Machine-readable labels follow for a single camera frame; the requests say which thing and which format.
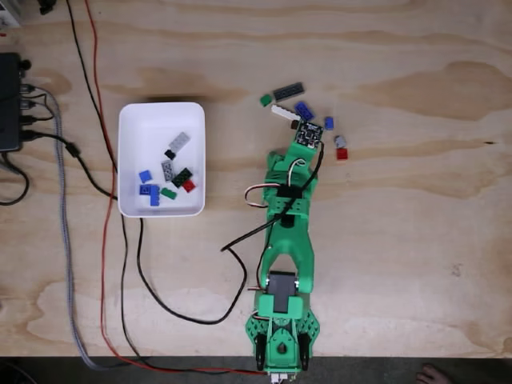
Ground long white lego brick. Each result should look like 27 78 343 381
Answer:
270 103 301 122

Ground blue hollow lego brick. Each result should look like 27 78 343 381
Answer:
294 101 315 120

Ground dark green lego brick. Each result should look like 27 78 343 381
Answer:
171 167 194 187

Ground white plastic bin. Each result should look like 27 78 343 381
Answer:
118 102 207 219

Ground long dark grey lego brick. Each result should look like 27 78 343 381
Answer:
272 82 305 102

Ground person's foot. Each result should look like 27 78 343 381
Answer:
415 362 451 384

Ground black usb hub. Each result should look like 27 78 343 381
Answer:
0 52 23 153

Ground white device box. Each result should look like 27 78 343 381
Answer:
0 0 22 29

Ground black camera circuit board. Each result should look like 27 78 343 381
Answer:
294 121 324 148

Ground white red servo wire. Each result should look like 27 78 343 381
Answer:
243 158 307 209

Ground thick black camera cable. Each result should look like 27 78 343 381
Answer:
20 130 324 325

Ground grey braided cable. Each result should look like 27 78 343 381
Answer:
22 83 133 371

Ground thin red wire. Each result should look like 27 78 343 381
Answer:
83 0 269 377

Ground thin black wire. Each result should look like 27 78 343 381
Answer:
66 0 265 375

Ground black looped cable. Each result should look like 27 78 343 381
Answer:
0 154 31 207

